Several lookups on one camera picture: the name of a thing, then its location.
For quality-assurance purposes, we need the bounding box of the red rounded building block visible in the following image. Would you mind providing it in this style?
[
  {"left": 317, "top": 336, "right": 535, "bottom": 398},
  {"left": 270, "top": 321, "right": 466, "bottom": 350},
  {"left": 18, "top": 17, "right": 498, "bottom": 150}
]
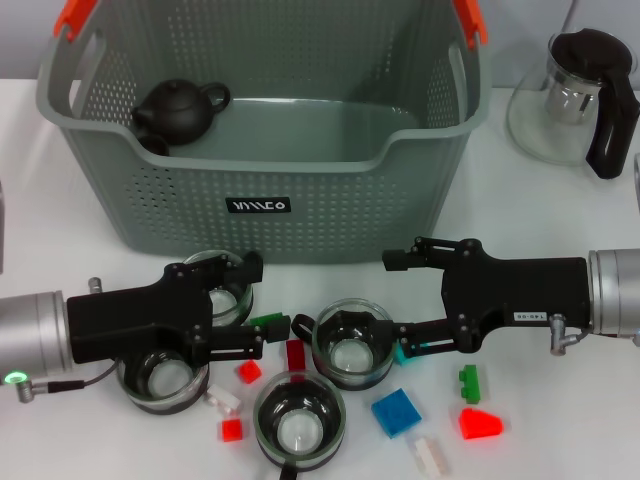
[{"left": 458, "top": 407, "right": 505, "bottom": 442}]

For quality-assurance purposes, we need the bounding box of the black clay teapot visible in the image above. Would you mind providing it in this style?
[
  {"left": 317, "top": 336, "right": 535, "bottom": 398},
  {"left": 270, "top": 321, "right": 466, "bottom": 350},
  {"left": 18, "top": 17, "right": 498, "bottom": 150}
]
[{"left": 131, "top": 78, "right": 233, "bottom": 147}]

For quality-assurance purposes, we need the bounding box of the left arm cable with plug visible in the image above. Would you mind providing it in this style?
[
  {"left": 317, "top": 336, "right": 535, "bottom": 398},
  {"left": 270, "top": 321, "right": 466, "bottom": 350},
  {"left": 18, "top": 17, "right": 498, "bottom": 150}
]
[{"left": 17, "top": 362, "right": 121, "bottom": 404}]

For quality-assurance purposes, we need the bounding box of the steel infuser insert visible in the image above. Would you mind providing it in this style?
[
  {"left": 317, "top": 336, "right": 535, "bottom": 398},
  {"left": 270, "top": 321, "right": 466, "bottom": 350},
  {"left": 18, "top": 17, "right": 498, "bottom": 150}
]
[{"left": 543, "top": 74, "right": 601, "bottom": 126}]

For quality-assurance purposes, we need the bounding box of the blue flat square block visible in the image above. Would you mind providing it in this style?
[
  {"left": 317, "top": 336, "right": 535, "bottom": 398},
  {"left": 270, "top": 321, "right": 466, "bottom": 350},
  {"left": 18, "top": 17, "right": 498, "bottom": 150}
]
[{"left": 370, "top": 387, "right": 423, "bottom": 440}]

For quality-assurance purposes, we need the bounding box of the green stepped building block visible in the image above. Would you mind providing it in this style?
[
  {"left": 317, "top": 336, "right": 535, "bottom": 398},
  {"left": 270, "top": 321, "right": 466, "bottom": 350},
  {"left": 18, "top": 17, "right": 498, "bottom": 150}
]
[{"left": 458, "top": 363, "right": 482, "bottom": 405}]

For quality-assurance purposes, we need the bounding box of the clear pinkish long block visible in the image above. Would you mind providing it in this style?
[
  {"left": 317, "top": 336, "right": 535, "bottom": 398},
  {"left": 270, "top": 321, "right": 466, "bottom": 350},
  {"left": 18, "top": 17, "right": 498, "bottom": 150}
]
[{"left": 410, "top": 433, "right": 450, "bottom": 475}]

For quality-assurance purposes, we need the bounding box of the small red sloped block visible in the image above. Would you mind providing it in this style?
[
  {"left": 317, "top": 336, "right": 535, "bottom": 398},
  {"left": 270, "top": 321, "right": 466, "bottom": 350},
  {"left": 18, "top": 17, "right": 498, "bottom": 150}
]
[{"left": 236, "top": 360, "right": 264, "bottom": 385}]

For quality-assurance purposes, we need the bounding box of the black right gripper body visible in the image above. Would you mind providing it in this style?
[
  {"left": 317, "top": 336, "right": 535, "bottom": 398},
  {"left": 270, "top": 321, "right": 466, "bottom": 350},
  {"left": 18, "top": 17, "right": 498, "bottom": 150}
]
[{"left": 439, "top": 242, "right": 591, "bottom": 354}]

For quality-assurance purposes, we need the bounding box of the small black clay cup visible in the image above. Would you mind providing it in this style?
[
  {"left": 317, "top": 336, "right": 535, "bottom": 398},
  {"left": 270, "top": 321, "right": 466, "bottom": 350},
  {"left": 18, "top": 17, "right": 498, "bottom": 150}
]
[{"left": 135, "top": 132, "right": 171, "bottom": 157}]

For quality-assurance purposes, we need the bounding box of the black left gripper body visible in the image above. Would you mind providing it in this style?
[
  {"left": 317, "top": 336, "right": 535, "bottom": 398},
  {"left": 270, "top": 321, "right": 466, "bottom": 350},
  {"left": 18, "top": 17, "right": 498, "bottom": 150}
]
[{"left": 66, "top": 259, "right": 217, "bottom": 366}]

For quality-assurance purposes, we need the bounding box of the dark red long block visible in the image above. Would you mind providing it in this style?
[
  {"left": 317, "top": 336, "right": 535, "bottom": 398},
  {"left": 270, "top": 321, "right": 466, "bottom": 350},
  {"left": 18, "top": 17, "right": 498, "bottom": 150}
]
[{"left": 285, "top": 338, "right": 308, "bottom": 384}]

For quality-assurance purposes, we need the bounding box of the white long building block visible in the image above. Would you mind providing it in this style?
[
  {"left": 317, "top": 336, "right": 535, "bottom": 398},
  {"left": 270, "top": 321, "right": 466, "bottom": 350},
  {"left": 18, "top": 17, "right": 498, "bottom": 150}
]
[{"left": 205, "top": 383, "right": 244, "bottom": 416}]

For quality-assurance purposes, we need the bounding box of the glass teacup with black sleeve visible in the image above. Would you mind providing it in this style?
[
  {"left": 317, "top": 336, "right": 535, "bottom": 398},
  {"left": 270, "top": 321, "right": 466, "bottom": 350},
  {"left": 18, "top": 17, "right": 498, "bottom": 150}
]
[
  {"left": 178, "top": 248, "right": 256, "bottom": 331},
  {"left": 291, "top": 298, "right": 396, "bottom": 392},
  {"left": 115, "top": 344, "right": 210, "bottom": 416},
  {"left": 252, "top": 369, "right": 347, "bottom": 480}
]

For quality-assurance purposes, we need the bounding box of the teal flat square block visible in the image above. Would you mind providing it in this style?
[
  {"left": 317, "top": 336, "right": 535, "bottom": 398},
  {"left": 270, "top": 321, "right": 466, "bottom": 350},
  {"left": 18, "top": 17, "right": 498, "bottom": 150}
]
[{"left": 393, "top": 342, "right": 426, "bottom": 369}]

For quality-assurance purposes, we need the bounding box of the green rectangular building block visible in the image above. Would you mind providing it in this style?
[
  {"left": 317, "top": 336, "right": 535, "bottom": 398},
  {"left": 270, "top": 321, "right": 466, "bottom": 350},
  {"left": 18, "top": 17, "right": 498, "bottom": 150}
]
[{"left": 249, "top": 312, "right": 291, "bottom": 331}]

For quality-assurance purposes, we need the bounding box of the grey perforated storage bin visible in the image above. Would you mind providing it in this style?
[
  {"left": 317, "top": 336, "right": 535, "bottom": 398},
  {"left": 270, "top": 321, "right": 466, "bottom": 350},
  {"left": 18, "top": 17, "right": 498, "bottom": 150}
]
[{"left": 34, "top": 0, "right": 494, "bottom": 266}]

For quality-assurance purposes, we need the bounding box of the small red square block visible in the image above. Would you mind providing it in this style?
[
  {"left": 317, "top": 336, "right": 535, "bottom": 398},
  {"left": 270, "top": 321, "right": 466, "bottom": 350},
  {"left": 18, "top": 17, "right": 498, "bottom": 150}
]
[{"left": 220, "top": 418, "right": 245, "bottom": 443}]

